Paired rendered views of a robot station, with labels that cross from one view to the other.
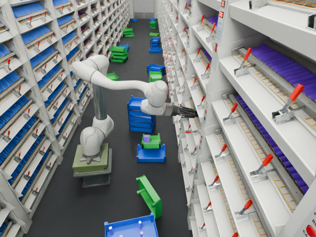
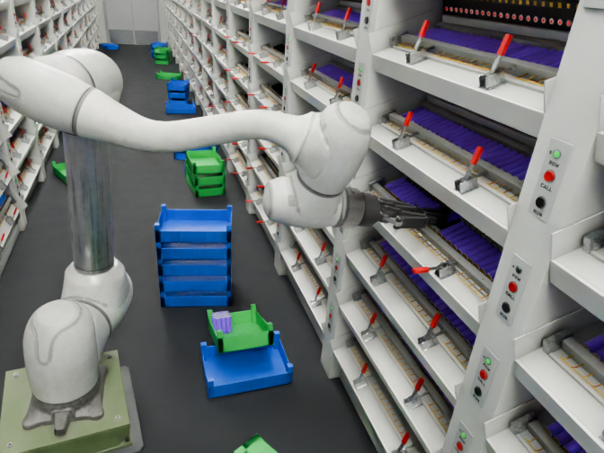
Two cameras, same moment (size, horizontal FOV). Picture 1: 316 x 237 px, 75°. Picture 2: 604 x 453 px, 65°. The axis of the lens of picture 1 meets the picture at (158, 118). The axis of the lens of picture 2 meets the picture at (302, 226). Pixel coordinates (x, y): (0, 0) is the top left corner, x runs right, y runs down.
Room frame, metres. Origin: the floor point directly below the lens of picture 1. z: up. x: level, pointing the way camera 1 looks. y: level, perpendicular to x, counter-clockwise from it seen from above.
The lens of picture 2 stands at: (0.36, 0.31, 1.28)
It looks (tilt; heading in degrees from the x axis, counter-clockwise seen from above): 27 degrees down; 342
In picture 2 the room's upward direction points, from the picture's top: 4 degrees clockwise
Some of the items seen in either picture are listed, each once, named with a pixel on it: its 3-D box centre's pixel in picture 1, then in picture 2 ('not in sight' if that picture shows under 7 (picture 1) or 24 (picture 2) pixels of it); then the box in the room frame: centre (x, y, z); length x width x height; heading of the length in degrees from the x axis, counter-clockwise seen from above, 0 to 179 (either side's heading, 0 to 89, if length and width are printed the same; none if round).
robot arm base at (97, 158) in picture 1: (91, 153); (66, 395); (1.34, 0.59, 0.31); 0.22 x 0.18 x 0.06; 1
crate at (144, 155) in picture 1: (151, 153); (245, 362); (1.64, 0.07, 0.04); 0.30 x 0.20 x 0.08; 92
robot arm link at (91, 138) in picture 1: (90, 139); (63, 343); (1.37, 0.58, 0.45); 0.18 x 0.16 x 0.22; 161
